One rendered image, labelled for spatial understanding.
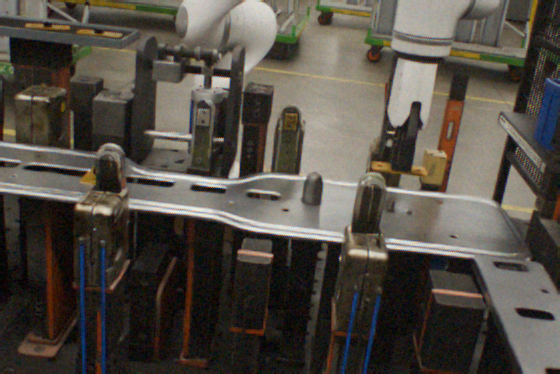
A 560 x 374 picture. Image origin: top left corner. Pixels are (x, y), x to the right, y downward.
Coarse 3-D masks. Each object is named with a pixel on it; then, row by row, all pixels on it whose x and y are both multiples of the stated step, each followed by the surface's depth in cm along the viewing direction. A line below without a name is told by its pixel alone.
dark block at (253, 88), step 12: (252, 84) 123; (264, 84) 124; (252, 96) 118; (264, 96) 118; (252, 108) 119; (264, 108) 119; (252, 120) 120; (264, 120) 120; (252, 132) 121; (264, 132) 121; (252, 144) 122; (264, 144) 123; (240, 156) 123; (252, 156) 123; (264, 156) 128; (240, 168) 124; (252, 168) 124; (240, 240) 129; (228, 288) 133
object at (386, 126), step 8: (392, 56) 113; (392, 64) 112; (392, 72) 112; (392, 80) 113; (384, 112) 114; (384, 120) 114; (384, 128) 114; (392, 128) 115; (384, 136) 115; (384, 144) 115
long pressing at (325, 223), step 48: (0, 144) 114; (0, 192) 98; (48, 192) 98; (144, 192) 102; (192, 192) 104; (240, 192) 106; (288, 192) 108; (336, 192) 110; (432, 192) 114; (336, 240) 95; (432, 240) 97; (480, 240) 98
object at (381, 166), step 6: (372, 162) 104; (378, 162) 104; (384, 162) 104; (372, 168) 101; (378, 168) 101; (384, 168) 102; (390, 168) 102; (414, 168) 103; (420, 168) 103; (408, 174) 101; (414, 174) 101; (420, 174) 101; (426, 174) 101
